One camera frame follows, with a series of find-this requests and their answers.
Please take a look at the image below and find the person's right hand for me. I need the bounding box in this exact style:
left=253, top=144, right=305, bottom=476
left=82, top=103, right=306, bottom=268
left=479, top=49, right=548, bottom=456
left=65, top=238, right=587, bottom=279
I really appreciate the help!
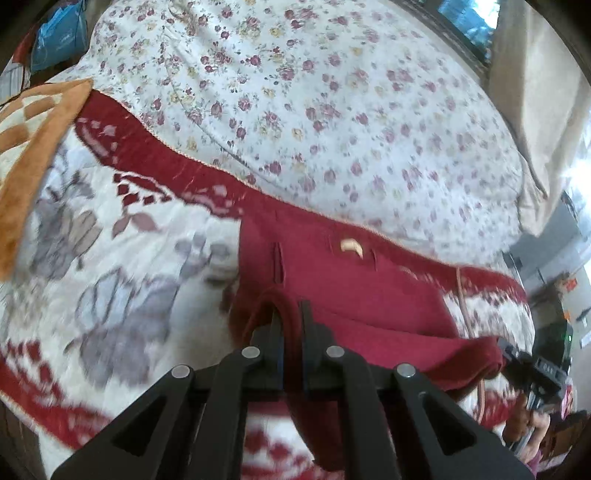
left=503, top=394, right=551, bottom=449

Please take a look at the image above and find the white red floral plush blanket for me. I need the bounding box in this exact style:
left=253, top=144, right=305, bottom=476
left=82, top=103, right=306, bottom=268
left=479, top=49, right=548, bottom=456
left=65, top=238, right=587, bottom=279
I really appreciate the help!
left=1, top=92, right=534, bottom=479

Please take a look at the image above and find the beige curtain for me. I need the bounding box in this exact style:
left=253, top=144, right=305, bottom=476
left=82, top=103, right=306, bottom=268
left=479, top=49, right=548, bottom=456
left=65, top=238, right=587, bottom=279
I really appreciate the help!
left=488, top=1, right=590, bottom=236

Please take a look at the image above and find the blue plastic bag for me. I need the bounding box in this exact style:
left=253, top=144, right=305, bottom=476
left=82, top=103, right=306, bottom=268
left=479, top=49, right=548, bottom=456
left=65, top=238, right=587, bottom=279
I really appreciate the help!
left=30, top=1, right=89, bottom=74

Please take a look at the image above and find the orange white checkered blanket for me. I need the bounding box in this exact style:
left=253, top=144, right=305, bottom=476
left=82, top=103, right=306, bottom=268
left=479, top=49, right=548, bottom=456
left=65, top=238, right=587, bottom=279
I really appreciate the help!
left=1, top=79, right=93, bottom=281

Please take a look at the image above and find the dark red knit garment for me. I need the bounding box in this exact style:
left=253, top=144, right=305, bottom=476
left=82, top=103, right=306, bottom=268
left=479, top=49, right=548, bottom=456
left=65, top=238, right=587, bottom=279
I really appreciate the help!
left=229, top=212, right=503, bottom=472

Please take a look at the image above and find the white floral bed quilt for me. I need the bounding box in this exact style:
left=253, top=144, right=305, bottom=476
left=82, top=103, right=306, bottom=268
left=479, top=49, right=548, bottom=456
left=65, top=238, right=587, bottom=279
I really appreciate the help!
left=61, top=1, right=523, bottom=265

